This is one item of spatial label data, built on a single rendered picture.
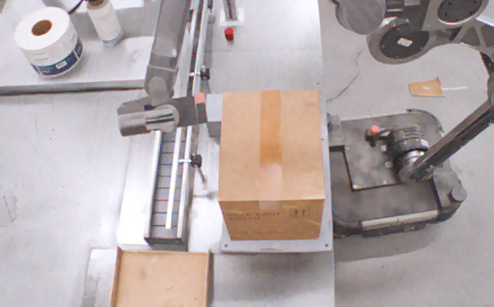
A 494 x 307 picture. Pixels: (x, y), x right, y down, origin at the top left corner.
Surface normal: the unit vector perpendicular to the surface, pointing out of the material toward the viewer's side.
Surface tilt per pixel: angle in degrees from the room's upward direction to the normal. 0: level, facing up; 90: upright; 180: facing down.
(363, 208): 0
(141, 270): 0
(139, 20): 0
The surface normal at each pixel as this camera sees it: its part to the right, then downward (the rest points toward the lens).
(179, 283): -0.07, -0.51
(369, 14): 0.03, 0.33
